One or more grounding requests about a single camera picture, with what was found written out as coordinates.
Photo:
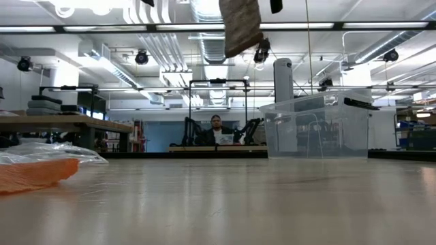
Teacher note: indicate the clear plastic bag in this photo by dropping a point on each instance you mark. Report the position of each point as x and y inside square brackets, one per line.
[51, 153]

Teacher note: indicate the black table frame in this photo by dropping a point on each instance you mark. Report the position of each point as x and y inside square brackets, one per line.
[170, 155]

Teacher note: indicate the orange elastic bandage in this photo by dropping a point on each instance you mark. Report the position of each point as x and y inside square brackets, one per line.
[34, 175]

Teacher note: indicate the brown elastic bandage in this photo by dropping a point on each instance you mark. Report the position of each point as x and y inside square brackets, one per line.
[242, 27]

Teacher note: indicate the wooden background table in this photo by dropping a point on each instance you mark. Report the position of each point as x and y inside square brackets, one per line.
[68, 122]

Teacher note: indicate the blue storage shelving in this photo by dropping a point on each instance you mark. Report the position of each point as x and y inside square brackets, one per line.
[417, 136]

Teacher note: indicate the small clear background bin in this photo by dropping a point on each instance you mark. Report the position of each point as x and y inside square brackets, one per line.
[225, 139]

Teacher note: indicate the black background robot arm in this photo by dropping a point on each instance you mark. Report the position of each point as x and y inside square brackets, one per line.
[250, 129]
[190, 131]

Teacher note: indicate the red cabinet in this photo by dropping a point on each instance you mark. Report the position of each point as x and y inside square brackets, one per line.
[139, 136]

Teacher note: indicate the white cylindrical post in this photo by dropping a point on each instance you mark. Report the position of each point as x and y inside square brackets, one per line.
[283, 81]

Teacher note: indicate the black overhead frame bar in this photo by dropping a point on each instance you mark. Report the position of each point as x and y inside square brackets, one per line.
[102, 29]

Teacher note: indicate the white cabinet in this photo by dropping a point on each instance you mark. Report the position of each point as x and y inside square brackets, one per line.
[383, 132]

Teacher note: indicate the black stand frame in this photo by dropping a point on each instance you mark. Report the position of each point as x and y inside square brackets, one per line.
[68, 88]

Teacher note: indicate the stack of grey pads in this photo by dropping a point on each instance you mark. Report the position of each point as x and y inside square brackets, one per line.
[44, 105]

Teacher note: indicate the person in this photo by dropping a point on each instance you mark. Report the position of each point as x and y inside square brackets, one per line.
[215, 122]

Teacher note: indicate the wooden background workbench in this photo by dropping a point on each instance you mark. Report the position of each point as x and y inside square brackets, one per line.
[190, 148]

